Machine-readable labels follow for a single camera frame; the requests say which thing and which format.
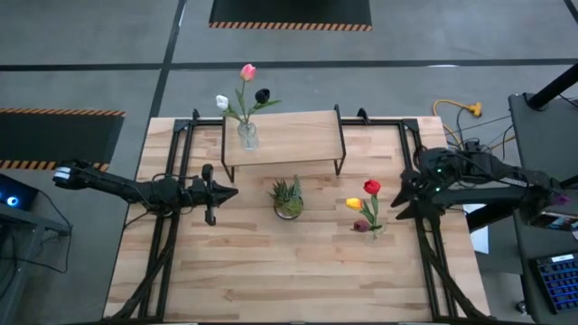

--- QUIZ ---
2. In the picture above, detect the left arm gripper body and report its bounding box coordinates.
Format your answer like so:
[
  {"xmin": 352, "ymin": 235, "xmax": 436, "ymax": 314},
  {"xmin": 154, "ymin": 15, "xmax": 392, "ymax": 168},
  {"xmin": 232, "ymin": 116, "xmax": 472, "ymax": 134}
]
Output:
[{"xmin": 182, "ymin": 163, "xmax": 222, "ymax": 226}]

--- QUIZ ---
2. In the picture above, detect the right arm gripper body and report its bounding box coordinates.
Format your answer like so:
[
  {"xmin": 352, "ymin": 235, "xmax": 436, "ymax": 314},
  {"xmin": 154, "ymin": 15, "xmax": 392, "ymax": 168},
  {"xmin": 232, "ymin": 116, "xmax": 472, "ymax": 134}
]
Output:
[{"xmin": 401, "ymin": 164, "xmax": 443, "ymax": 218}]

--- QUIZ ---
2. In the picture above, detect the red artificial tulip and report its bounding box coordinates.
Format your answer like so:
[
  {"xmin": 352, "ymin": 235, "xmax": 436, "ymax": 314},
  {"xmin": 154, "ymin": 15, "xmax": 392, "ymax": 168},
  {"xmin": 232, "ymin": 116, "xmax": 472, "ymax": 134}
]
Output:
[{"xmin": 362, "ymin": 178, "xmax": 383, "ymax": 231}]

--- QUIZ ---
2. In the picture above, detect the yellow orange artificial tulip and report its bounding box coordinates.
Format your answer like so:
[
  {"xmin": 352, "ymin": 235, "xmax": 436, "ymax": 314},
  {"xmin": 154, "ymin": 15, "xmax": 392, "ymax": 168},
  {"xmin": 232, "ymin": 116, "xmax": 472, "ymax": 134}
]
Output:
[{"xmin": 345, "ymin": 197, "xmax": 378, "ymax": 229}]

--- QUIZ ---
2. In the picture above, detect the ribbed clear glass vase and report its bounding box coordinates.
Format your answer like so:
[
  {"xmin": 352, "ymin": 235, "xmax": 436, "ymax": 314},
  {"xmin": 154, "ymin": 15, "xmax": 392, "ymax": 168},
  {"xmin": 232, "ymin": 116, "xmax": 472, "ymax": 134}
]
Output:
[{"xmin": 237, "ymin": 119, "xmax": 260, "ymax": 152}]

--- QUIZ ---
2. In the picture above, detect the white artificial tulip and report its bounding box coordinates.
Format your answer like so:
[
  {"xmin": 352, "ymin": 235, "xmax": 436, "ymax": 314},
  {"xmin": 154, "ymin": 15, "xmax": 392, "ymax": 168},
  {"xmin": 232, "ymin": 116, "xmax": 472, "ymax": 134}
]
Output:
[{"xmin": 215, "ymin": 93, "xmax": 248, "ymax": 125}]

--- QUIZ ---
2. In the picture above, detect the wooden shelf with black legs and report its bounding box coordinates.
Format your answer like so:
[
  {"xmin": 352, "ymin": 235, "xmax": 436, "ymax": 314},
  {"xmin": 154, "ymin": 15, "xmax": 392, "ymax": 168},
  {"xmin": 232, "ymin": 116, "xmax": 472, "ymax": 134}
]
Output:
[{"xmin": 219, "ymin": 104, "xmax": 348, "ymax": 183}]

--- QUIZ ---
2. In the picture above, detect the smooth clear glass vase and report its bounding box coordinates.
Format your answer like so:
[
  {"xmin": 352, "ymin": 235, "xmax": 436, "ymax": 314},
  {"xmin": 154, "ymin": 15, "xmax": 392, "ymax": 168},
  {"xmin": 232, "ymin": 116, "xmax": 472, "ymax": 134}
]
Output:
[{"xmin": 368, "ymin": 220, "xmax": 388, "ymax": 243}]

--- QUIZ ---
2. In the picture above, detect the potted succulent plant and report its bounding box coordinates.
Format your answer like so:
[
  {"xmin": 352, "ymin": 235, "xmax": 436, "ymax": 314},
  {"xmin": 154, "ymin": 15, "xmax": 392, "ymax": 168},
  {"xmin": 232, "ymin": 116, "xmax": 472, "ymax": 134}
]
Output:
[{"xmin": 269, "ymin": 174, "xmax": 305, "ymax": 221}]

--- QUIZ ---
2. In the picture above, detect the white paper sheet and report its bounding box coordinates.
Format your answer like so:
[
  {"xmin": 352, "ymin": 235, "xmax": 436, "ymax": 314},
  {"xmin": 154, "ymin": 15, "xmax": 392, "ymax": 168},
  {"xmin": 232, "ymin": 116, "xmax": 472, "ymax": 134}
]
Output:
[{"xmin": 462, "ymin": 203, "xmax": 491, "ymax": 255}]

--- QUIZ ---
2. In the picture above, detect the dark grey desk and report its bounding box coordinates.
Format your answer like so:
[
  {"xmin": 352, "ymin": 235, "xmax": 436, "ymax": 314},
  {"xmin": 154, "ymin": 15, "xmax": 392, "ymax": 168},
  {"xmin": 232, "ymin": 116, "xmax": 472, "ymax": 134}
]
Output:
[{"xmin": 508, "ymin": 92, "xmax": 578, "ymax": 325}]

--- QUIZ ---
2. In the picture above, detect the device with blue screen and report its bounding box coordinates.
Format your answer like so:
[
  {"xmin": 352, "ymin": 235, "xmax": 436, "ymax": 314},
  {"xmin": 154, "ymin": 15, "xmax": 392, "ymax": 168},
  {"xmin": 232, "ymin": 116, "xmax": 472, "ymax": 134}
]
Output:
[{"xmin": 535, "ymin": 211, "xmax": 578, "ymax": 234}]

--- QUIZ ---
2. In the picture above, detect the black metal pole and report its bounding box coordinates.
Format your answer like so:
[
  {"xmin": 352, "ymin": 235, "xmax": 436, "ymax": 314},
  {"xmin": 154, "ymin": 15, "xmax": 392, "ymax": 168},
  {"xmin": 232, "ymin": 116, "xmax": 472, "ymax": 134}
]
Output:
[{"xmin": 526, "ymin": 62, "xmax": 578, "ymax": 112}]

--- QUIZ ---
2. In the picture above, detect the keyboard with blue backlight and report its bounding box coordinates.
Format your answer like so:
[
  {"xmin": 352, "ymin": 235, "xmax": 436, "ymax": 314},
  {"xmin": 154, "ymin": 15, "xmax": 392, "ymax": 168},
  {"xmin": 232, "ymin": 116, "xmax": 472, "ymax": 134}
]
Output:
[{"xmin": 535, "ymin": 253, "xmax": 578, "ymax": 315}]

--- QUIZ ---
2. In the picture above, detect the black hazard-striped floor mat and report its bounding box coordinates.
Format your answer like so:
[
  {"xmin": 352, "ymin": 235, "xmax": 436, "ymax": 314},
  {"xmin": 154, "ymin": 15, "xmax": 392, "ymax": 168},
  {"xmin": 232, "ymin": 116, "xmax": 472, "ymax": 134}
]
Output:
[
  {"xmin": 0, "ymin": 107, "xmax": 126, "ymax": 172},
  {"xmin": 208, "ymin": 0, "xmax": 374, "ymax": 33}
]

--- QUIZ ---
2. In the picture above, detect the grey metal stand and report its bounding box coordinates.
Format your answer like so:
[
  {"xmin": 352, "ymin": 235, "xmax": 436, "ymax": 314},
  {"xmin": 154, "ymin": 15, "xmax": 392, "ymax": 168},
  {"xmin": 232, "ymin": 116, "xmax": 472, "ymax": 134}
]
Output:
[{"xmin": 0, "ymin": 209, "xmax": 73, "ymax": 325}]

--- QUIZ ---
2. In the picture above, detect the computer case with blue light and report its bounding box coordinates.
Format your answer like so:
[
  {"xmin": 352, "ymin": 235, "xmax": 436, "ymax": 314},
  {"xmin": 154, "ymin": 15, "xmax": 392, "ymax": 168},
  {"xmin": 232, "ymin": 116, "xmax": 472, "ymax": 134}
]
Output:
[{"xmin": 0, "ymin": 173, "xmax": 40, "ymax": 212}]

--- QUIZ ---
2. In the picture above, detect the black metal rig frame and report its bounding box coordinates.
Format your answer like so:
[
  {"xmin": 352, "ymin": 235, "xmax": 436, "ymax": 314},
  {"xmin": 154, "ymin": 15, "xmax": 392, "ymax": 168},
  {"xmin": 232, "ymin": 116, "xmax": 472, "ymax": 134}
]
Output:
[{"xmin": 101, "ymin": 107, "xmax": 502, "ymax": 325}]

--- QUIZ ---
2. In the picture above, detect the yellow extension cord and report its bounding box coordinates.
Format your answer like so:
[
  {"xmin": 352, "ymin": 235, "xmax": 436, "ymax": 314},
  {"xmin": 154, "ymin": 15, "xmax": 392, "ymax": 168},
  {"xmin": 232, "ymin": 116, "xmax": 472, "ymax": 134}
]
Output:
[{"xmin": 432, "ymin": 98, "xmax": 484, "ymax": 150}]

